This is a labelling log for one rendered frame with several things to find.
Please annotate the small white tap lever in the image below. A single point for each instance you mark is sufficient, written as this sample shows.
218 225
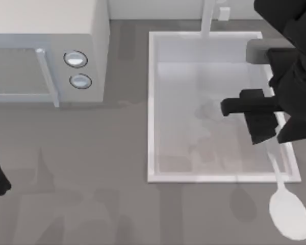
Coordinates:
224 14

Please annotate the white sink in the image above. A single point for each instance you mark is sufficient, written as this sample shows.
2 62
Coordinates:
178 107

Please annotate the white spoon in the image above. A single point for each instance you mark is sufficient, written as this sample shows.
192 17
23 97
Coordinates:
288 214

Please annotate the small microwave knob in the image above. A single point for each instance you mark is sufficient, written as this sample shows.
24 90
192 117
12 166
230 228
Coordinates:
80 81

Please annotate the microwave glass door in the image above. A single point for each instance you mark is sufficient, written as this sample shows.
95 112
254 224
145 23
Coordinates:
15 71

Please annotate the tall white tap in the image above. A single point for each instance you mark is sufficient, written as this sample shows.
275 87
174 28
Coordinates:
206 18

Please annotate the pale microwave oven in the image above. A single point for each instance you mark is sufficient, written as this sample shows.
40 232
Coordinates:
74 23

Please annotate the large microwave knob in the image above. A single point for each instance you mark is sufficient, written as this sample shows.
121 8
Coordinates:
75 59

